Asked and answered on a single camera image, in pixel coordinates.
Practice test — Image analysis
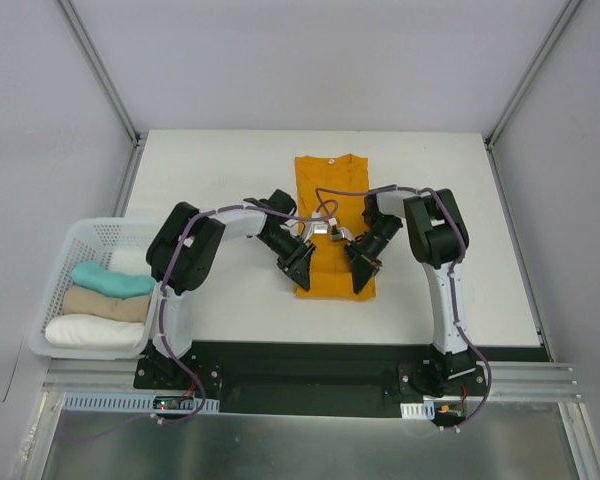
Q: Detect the orange t shirt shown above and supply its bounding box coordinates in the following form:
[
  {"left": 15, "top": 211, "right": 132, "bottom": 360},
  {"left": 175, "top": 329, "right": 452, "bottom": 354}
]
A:
[{"left": 295, "top": 154, "right": 376, "bottom": 301}]

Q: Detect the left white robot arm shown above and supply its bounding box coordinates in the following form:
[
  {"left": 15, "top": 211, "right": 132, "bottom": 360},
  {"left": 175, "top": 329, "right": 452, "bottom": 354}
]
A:
[{"left": 146, "top": 190, "right": 316, "bottom": 389}]

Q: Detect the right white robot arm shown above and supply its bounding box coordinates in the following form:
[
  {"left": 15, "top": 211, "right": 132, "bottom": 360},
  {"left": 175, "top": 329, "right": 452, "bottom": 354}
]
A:
[{"left": 344, "top": 188, "right": 477, "bottom": 397}]

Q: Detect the teal rolled t shirt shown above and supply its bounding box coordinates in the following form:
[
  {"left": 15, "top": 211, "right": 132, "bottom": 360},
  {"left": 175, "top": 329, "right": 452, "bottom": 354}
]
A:
[{"left": 70, "top": 261, "right": 155, "bottom": 299}]

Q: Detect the white plastic basket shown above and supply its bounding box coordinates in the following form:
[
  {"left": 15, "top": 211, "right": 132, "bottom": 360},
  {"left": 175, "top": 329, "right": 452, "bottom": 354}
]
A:
[{"left": 29, "top": 217, "right": 159, "bottom": 360}]

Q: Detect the beige rolled t shirt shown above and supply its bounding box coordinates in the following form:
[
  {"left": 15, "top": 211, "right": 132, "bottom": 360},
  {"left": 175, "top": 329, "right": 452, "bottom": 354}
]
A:
[{"left": 62, "top": 286, "right": 151, "bottom": 323}]

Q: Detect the white rolled t shirt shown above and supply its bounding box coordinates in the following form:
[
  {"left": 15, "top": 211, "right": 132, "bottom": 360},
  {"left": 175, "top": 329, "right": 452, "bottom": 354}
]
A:
[{"left": 44, "top": 314, "right": 145, "bottom": 350}]

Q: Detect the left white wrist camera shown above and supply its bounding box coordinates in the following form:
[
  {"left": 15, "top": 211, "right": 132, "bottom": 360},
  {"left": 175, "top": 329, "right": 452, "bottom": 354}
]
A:
[{"left": 300, "top": 211, "right": 330, "bottom": 244}]

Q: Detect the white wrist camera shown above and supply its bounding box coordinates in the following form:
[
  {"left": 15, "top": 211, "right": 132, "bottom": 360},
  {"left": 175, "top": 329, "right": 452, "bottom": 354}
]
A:
[
  {"left": 327, "top": 217, "right": 355, "bottom": 242},
  {"left": 300, "top": 211, "right": 330, "bottom": 244}
]

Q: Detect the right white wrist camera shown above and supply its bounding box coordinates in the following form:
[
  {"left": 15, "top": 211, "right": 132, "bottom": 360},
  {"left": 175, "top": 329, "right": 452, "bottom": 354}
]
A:
[{"left": 327, "top": 217, "right": 355, "bottom": 242}]

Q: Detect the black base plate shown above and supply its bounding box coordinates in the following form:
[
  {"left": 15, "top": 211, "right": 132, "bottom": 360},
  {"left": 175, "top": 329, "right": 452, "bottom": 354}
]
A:
[{"left": 133, "top": 341, "right": 487, "bottom": 418}]

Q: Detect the right white cable duct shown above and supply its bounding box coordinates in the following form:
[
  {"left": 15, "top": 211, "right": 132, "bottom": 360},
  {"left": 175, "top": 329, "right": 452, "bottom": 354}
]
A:
[{"left": 400, "top": 400, "right": 435, "bottom": 421}]

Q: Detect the white cable duct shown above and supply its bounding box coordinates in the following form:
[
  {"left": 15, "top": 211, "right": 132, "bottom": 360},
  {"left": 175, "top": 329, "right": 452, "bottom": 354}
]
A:
[
  {"left": 64, "top": 393, "right": 220, "bottom": 415},
  {"left": 400, "top": 400, "right": 435, "bottom": 421}
]

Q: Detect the left aluminium frame post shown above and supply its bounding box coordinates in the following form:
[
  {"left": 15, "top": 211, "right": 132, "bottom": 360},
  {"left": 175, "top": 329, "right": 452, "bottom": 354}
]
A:
[{"left": 55, "top": 0, "right": 141, "bottom": 147}]

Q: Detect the aluminium frame post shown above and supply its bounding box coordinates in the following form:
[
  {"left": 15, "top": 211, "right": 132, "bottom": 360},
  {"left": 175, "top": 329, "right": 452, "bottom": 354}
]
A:
[
  {"left": 484, "top": 0, "right": 585, "bottom": 152},
  {"left": 55, "top": 0, "right": 141, "bottom": 147}
]

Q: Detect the left white cable duct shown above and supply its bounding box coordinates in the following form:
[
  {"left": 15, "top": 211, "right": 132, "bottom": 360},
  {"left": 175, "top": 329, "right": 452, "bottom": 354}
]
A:
[{"left": 64, "top": 393, "right": 220, "bottom": 415}]

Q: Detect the right aluminium frame post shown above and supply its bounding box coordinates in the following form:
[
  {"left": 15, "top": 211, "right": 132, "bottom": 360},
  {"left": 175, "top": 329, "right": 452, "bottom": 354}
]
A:
[{"left": 484, "top": 0, "right": 585, "bottom": 152}]

